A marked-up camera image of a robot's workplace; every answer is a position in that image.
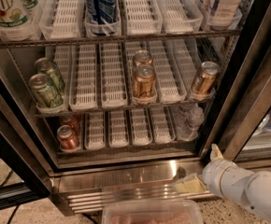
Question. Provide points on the top wire fridge shelf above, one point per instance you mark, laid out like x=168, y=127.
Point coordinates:
x=113, y=39

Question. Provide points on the gold soda can rear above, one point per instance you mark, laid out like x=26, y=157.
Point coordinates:
x=142, y=57

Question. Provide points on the green soda can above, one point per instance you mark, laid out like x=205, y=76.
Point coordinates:
x=45, y=91
x=49, y=67

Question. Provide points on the red soda can rear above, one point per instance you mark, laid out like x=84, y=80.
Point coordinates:
x=70, y=120

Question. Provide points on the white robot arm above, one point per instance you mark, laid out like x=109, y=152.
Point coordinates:
x=258, y=194

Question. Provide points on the gold soda can front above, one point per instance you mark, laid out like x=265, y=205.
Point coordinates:
x=144, y=80

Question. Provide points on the gold soda can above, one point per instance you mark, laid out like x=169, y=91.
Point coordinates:
x=205, y=78
x=142, y=57
x=144, y=80

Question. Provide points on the left fridge door frame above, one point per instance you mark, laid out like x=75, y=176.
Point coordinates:
x=14, y=141

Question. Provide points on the wire fridge shelf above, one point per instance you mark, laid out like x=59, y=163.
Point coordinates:
x=113, y=39
x=93, y=107

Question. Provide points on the blue Pepsi bottle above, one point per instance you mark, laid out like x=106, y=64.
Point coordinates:
x=102, y=17

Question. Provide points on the green soda can rear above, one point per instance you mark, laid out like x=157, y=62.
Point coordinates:
x=49, y=67

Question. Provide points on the clear plastic food container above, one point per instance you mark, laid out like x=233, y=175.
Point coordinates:
x=152, y=212

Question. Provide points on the middle wire fridge shelf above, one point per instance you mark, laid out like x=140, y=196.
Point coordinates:
x=93, y=107

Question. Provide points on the right fridge glass door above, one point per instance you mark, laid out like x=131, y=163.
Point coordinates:
x=239, y=142

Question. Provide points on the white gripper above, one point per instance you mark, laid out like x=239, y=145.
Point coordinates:
x=214, y=175

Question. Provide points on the steel fridge base grille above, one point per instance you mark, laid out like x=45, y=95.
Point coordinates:
x=88, y=191

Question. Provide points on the red soda can front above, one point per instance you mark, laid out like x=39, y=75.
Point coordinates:
x=67, y=137

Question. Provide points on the gold soda can right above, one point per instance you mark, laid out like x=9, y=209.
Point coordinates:
x=205, y=78

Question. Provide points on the white labelled bottle right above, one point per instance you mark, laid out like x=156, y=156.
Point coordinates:
x=222, y=13

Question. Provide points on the green soda can front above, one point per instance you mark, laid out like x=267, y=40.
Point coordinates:
x=45, y=91

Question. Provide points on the red soda can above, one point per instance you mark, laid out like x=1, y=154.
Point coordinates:
x=67, y=137
x=70, y=120

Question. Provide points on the clear water bottle front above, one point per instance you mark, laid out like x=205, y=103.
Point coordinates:
x=188, y=130

